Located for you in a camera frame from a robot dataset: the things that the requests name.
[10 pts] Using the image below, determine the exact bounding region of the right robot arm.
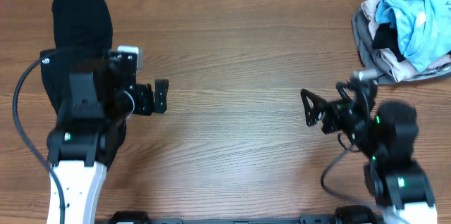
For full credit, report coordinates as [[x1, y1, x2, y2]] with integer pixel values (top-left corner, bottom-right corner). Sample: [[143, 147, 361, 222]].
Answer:
[[300, 80, 438, 223]]

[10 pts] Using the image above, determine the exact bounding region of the black garment in pile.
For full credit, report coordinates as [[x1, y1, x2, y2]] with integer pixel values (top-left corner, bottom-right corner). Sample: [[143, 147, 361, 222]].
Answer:
[[372, 23, 406, 62]]

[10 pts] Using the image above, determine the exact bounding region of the light blue t-shirt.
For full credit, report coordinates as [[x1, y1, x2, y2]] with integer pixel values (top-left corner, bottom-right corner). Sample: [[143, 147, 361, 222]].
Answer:
[[375, 0, 450, 73]]

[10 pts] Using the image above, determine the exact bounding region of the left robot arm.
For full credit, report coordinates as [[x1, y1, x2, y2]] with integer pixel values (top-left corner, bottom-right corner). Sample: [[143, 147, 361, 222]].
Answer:
[[41, 46, 169, 223]]

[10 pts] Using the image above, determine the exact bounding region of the grey garment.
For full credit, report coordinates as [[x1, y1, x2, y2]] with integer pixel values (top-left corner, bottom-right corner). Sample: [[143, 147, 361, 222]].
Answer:
[[352, 8, 450, 85]]

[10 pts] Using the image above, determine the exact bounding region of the black t-shirt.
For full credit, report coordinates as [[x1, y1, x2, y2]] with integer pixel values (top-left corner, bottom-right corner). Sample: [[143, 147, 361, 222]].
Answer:
[[39, 0, 127, 170]]

